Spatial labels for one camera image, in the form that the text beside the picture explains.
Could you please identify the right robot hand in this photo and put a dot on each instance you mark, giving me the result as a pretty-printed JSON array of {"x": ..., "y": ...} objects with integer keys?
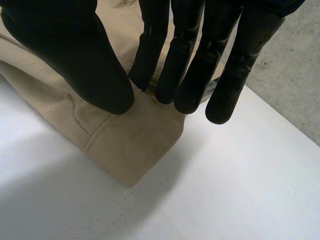
[{"x": 82, "y": 57}]

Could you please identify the beige shorts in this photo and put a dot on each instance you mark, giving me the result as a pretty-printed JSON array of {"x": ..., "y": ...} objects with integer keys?
[{"x": 125, "y": 140}]

